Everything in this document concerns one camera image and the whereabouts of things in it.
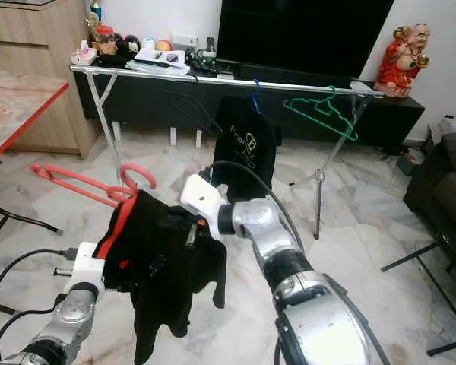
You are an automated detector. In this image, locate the silver metal garment rack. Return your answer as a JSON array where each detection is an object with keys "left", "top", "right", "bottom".
[{"left": 70, "top": 65, "right": 385, "bottom": 240}]

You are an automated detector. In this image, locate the side table with white cloth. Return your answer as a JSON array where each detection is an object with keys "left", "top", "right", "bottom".
[{"left": 429, "top": 114, "right": 456, "bottom": 141}]

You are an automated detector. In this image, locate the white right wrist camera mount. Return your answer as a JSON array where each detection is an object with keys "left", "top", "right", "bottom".
[{"left": 180, "top": 173, "right": 221, "bottom": 236}]

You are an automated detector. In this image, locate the red plastic hanger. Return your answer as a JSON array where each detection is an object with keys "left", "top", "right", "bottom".
[{"left": 30, "top": 162, "right": 159, "bottom": 210}]

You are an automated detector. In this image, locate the pink tissue box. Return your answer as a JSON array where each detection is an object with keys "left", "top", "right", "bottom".
[{"left": 72, "top": 47, "right": 100, "bottom": 67}]

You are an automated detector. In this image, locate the black gadget cluster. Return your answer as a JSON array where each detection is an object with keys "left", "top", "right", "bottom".
[{"left": 186, "top": 47, "right": 221, "bottom": 75}]

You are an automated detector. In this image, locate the white paper sheet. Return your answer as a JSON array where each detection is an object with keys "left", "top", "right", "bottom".
[{"left": 350, "top": 80, "right": 385, "bottom": 94}]

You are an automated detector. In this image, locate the wooden cabinet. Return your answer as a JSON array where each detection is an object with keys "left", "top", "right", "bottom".
[{"left": 0, "top": 0, "right": 100, "bottom": 159}]

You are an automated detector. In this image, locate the jar with red lid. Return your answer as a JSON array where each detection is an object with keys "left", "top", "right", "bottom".
[{"left": 95, "top": 25, "right": 116, "bottom": 56}]

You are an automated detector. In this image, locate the blue hanger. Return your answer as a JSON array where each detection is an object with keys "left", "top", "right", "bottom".
[{"left": 249, "top": 78, "right": 263, "bottom": 115}]

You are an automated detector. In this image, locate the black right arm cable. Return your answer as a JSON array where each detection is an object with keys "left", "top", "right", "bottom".
[{"left": 205, "top": 160, "right": 306, "bottom": 252}]

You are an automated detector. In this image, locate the red Buddha statue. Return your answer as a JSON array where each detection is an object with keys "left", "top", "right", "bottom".
[{"left": 374, "top": 23, "right": 431, "bottom": 98}]

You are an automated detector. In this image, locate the black shirt with green logo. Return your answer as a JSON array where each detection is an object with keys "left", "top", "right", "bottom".
[{"left": 211, "top": 95, "right": 283, "bottom": 202}]

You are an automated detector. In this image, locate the blue gold trophy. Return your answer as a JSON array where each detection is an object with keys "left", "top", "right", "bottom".
[{"left": 87, "top": 0, "right": 103, "bottom": 24}]

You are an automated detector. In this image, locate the white paper stack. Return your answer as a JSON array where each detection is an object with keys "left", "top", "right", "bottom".
[{"left": 125, "top": 49, "right": 191, "bottom": 75}]

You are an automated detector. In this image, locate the black television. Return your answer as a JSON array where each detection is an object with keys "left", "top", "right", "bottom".
[{"left": 215, "top": 0, "right": 396, "bottom": 79}]

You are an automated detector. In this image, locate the green plastic hanger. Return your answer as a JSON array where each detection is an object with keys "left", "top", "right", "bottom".
[{"left": 283, "top": 85, "right": 360, "bottom": 142}]

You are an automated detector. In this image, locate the white wall socket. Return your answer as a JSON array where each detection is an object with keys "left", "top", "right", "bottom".
[{"left": 171, "top": 34, "right": 198, "bottom": 48}]

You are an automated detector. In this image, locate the black plastic hanger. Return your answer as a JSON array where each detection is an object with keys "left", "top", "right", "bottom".
[{"left": 163, "top": 90, "right": 221, "bottom": 138}]

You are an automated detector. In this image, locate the black round plush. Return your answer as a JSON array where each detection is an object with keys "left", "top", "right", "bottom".
[{"left": 116, "top": 34, "right": 141, "bottom": 58}]

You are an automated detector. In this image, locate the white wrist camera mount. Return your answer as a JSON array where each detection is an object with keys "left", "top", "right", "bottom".
[
  {"left": 180, "top": 173, "right": 221, "bottom": 236},
  {"left": 72, "top": 242, "right": 107, "bottom": 299}
]

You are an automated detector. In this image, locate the marble table with red edge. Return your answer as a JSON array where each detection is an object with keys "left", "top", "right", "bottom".
[{"left": 0, "top": 70, "right": 71, "bottom": 316}]

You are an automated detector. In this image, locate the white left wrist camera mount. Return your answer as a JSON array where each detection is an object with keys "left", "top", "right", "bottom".
[{"left": 72, "top": 242, "right": 107, "bottom": 299}]

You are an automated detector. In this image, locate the dark brown sofa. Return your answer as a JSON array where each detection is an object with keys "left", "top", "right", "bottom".
[{"left": 407, "top": 129, "right": 456, "bottom": 236}]

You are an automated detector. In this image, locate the black TV console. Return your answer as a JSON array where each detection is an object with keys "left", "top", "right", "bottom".
[{"left": 72, "top": 59, "right": 426, "bottom": 151}]

